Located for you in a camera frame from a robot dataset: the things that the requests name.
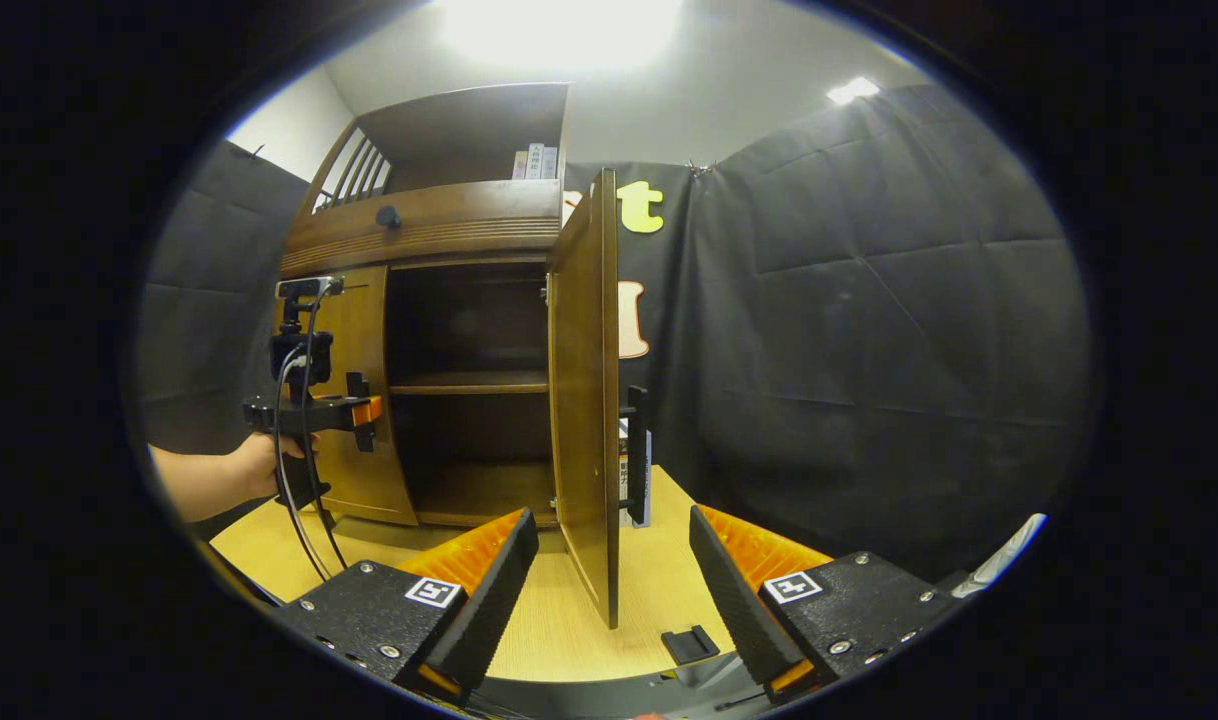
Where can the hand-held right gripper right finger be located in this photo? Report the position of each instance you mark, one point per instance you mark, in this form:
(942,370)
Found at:
(734,610)

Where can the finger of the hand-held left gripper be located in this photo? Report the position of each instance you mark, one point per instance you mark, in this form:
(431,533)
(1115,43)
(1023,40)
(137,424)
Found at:
(367,412)

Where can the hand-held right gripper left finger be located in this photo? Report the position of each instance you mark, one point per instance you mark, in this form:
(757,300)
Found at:
(494,610)

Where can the wooden shoe cabinet door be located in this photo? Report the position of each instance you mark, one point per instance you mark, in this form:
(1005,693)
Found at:
(581,400)

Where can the wooden double-door shoe cabinet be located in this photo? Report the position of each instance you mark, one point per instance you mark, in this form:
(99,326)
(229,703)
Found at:
(449,130)

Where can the wooden cabinet drawer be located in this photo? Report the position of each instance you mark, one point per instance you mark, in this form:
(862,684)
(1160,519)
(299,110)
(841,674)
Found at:
(449,225)

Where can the black round drawer knob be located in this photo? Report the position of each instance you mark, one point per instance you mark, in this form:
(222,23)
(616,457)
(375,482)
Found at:
(388,217)

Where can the white plastic strip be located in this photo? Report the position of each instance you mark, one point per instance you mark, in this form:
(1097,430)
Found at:
(999,558)

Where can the white book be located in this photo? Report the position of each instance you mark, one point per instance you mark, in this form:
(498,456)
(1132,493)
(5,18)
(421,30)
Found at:
(541,162)

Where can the black backdrop cloth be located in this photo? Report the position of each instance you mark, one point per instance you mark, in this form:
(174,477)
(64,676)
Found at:
(869,330)

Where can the small metal cloth clip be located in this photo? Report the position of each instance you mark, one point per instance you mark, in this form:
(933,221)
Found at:
(700,168)

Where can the large ceiling light panel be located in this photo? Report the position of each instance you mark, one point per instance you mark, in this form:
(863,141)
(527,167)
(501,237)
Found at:
(559,30)

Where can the small ceiling light panel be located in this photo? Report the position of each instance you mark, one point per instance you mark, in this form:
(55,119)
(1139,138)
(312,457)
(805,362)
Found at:
(853,91)

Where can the small black plastic bracket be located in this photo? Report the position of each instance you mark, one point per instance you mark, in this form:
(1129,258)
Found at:
(689,645)

